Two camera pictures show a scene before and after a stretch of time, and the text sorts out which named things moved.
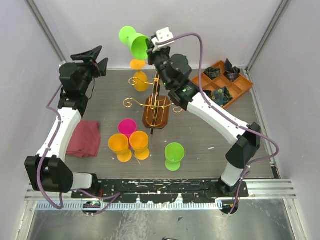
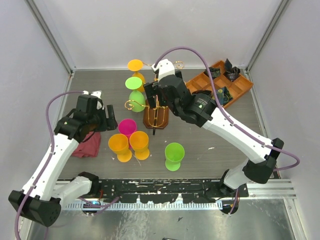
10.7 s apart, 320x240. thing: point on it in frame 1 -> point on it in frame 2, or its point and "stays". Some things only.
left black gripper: (89, 58) -> (111, 123)
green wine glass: (136, 41) -> (136, 98)
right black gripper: (150, 45) -> (152, 90)
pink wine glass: (126, 127) stays
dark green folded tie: (212, 72) stays
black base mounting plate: (165, 191) stays
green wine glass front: (174, 153) stays
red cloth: (85, 140) stays
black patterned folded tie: (231, 73) stays
